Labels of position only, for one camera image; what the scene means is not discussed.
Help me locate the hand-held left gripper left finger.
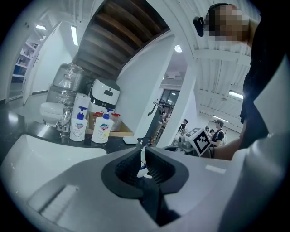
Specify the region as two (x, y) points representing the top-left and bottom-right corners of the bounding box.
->
(26, 148), (160, 232)

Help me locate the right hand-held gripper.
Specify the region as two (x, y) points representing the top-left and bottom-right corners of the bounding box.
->
(163, 127), (214, 158)

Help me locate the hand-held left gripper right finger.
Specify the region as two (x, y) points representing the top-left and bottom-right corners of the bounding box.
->
(144, 146), (245, 232)

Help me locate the person's right forearm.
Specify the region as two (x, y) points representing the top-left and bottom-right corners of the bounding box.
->
(213, 133), (249, 161)

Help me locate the white soap dish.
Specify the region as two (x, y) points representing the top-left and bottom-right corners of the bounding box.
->
(123, 135), (139, 145)

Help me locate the cardboard box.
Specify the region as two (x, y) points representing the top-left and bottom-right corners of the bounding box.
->
(87, 112), (135, 138)

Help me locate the black marble vanity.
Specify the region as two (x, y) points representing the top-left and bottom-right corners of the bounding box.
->
(0, 106), (145, 164)

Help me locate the white sink basin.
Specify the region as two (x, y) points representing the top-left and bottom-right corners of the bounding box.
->
(0, 133), (107, 182)

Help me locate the white soap bottle blue pump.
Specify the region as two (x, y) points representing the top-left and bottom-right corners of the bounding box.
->
(91, 108), (114, 144)
(69, 106), (88, 141)

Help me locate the clear jug red cap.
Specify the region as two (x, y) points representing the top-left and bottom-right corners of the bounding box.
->
(110, 112), (123, 132)
(92, 111), (104, 124)

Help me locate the chrome faucet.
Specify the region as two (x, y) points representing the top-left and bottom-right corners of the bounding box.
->
(55, 104), (73, 138)

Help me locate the ceiling light panel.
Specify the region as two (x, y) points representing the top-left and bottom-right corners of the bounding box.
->
(228, 90), (244, 100)

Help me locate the white rounded appliance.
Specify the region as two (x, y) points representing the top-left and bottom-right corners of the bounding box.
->
(89, 78), (121, 113)

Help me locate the white toilet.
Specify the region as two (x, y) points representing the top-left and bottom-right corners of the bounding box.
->
(40, 92), (91, 126)

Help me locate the person's black shirt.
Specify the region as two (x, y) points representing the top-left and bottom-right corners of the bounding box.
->
(239, 13), (290, 150)

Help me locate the wooden staircase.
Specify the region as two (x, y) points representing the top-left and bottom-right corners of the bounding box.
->
(72, 0), (171, 80)

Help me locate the white door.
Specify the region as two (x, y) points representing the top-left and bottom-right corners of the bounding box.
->
(22, 21), (70, 105)

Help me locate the person's head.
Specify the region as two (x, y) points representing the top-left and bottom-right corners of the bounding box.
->
(205, 3), (252, 47)

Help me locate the storage shelf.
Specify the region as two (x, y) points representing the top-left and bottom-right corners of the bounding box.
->
(10, 40), (39, 92)

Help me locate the long ceiling light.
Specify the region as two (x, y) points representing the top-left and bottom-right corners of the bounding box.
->
(70, 25), (79, 47)

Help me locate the black head camera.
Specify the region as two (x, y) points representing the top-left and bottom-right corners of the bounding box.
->
(193, 16), (206, 37)

